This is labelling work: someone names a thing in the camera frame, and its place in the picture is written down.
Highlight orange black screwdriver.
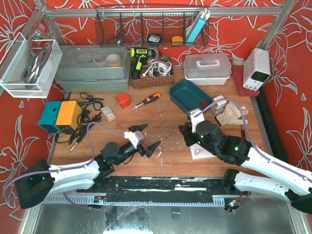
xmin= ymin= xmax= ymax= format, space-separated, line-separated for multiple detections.
xmin=132 ymin=93 xmax=161 ymax=110

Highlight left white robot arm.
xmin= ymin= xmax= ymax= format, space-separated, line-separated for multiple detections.
xmin=14 ymin=124 xmax=161 ymax=209

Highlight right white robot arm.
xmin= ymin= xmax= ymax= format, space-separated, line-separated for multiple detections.
xmin=178 ymin=120 xmax=312 ymax=214

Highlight white peg board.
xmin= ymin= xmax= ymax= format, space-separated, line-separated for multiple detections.
xmin=190 ymin=144 xmax=215 ymax=160

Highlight beige work glove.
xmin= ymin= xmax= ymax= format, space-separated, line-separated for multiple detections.
xmin=215 ymin=102 xmax=249 ymax=126

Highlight white cube adapter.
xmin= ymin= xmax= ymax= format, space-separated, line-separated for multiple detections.
xmin=213 ymin=95 xmax=227 ymax=111

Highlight small clear screw box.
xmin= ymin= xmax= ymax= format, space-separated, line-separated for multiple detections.
xmin=101 ymin=106 xmax=117 ymax=122

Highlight red cube adapter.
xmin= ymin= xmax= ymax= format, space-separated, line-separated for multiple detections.
xmin=116 ymin=93 xmax=131 ymax=109

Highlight small red screwdriver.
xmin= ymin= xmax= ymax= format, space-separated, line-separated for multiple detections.
xmin=241 ymin=125 xmax=247 ymax=139

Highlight soldering iron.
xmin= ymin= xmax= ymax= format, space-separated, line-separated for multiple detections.
xmin=69 ymin=137 xmax=81 ymax=153

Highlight teal plastic tray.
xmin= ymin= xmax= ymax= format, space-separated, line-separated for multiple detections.
xmin=169 ymin=79 xmax=213 ymax=113

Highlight brown wicker basket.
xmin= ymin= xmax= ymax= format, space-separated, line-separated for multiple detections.
xmin=130 ymin=66 xmax=175 ymax=89

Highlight yellow soldering station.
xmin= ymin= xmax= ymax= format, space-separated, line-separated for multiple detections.
xmin=56 ymin=100 xmax=82 ymax=135

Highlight white plastic lidded box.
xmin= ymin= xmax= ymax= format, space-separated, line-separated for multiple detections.
xmin=183 ymin=53 xmax=232 ymax=85

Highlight teal device box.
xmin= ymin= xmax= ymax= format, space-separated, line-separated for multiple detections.
xmin=38 ymin=101 xmax=62 ymax=134

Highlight green black drill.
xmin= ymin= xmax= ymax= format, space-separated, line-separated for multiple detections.
xmin=130 ymin=47 xmax=156 ymax=79

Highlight white power supply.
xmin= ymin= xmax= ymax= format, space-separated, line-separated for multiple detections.
xmin=243 ymin=48 xmax=270 ymax=91

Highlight grey plastic storage box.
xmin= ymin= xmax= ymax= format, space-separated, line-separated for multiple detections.
xmin=55 ymin=45 xmax=131 ymax=92

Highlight yellow tape measure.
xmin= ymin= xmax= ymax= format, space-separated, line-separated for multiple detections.
xmin=171 ymin=36 xmax=184 ymax=47

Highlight clear acrylic box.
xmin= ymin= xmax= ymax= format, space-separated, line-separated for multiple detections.
xmin=0 ymin=33 xmax=62 ymax=98

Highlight blue white case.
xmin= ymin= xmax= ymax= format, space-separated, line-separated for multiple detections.
xmin=185 ymin=8 xmax=211 ymax=46

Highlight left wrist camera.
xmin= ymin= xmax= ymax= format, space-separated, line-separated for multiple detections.
xmin=124 ymin=130 xmax=144 ymax=149

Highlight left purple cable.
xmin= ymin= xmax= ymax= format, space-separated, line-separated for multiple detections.
xmin=2 ymin=121 xmax=126 ymax=210

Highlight purple cable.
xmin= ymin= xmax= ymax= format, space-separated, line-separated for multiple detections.
xmin=2 ymin=121 xmax=126 ymax=210
xmin=195 ymin=98 xmax=312 ymax=213

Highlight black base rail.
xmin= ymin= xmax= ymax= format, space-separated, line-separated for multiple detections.
xmin=77 ymin=176 xmax=241 ymax=203

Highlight black tangled cables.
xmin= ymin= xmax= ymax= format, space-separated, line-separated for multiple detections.
xmin=55 ymin=92 xmax=105 ymax=147

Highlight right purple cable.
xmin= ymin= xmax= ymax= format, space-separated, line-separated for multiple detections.
xmin=195 ymin=98 xmax=312 ymax=213

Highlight white coiled cables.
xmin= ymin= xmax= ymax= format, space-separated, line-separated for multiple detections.
xmin=142 ymin=60 xmax=173 ymax=78

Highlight black wire basket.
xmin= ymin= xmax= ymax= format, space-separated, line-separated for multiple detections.
xmin=95 ymin=3 xmax=210 ymax=47

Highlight grey coiled cable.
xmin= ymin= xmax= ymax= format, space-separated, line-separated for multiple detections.
xmin=21 ymin=39 xmax=53 ymax=90

